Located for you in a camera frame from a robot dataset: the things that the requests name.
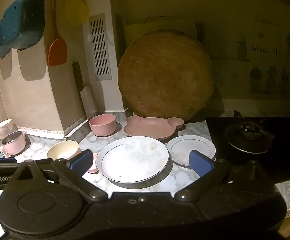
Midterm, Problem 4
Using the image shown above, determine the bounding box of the stove burner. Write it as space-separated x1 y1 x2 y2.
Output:
224 119 275 154

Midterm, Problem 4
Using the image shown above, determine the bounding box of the small pink heart dish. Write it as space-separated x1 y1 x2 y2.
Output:
87 153 100 174

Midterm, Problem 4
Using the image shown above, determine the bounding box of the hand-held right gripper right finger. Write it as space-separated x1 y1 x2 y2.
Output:
175 149 275 203

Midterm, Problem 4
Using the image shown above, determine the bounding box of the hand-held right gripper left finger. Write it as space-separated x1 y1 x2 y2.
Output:
6 149 108 203

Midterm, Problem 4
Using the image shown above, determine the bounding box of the round wooden cutting board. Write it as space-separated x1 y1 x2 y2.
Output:
118 29 215 122

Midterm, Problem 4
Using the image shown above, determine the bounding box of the teal hanging drain basket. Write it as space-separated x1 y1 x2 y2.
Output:
0 0 46 58

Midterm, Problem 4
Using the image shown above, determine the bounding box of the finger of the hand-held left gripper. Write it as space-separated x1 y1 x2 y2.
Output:
0 156 18 164

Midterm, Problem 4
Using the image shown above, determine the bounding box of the music note edge tape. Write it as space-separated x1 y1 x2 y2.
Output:
0 116 89 148

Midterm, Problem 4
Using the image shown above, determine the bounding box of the pink bear-shaped plate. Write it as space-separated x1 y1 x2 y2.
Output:
123 115 185 141

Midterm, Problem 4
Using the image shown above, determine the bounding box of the pink pot with steel liner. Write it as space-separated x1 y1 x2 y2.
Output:
1 131 26 156

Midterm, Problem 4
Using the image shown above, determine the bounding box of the pink bowl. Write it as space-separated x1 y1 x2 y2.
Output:
89 114 117 138

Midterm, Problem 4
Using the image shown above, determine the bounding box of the small white plate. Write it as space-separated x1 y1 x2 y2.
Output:
166 135 216 167

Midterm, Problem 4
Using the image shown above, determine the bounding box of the large white plate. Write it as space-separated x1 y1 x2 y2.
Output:
95 136 170 183

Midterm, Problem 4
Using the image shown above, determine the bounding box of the yellow round hanging utensil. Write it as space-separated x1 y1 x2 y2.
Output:
64 0 89 27

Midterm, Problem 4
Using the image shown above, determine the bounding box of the cream bowl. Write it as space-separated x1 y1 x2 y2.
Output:
47 140 81 161

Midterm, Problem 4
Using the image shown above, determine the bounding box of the black gas stove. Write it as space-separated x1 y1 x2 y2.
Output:
205 109 290 183

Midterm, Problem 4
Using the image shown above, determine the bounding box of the orange spatula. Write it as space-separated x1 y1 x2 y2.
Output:
47 0 68 67

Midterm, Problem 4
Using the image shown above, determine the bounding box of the white floral bowl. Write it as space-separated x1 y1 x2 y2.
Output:
0 119 18 139

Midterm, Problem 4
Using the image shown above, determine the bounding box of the white vent grille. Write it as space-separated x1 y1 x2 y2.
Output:
88 13 112 81

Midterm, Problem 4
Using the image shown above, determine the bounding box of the cleaver knife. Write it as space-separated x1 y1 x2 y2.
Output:
72 62 98 121

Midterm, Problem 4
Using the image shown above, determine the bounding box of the plant wall sticker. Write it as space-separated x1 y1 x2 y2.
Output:
235 17 290 96

